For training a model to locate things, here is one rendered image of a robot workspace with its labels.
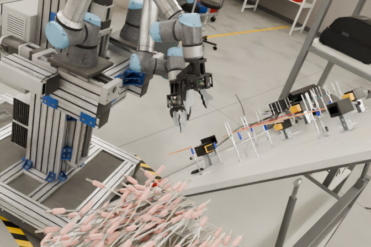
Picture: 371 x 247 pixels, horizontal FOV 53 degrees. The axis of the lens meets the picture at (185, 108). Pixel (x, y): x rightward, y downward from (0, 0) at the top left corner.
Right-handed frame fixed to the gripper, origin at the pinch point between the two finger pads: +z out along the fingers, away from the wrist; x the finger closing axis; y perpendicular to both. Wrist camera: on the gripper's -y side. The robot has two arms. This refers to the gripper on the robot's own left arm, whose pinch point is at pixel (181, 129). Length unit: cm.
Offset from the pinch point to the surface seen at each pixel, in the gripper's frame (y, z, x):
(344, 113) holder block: 37, 7, 59
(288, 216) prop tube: 33, 35, 40
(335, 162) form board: 63, 23, 52
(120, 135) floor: -153, -30, -102
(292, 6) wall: -699, -401, 82
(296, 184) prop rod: 39, 26, 44
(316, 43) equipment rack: -57, -51, 62
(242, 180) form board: 50, 24, 30
